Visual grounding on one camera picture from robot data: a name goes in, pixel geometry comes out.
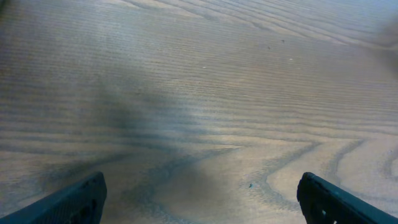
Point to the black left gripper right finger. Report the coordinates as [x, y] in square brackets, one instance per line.
[324, 203]

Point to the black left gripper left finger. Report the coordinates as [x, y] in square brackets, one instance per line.
[78, 203]

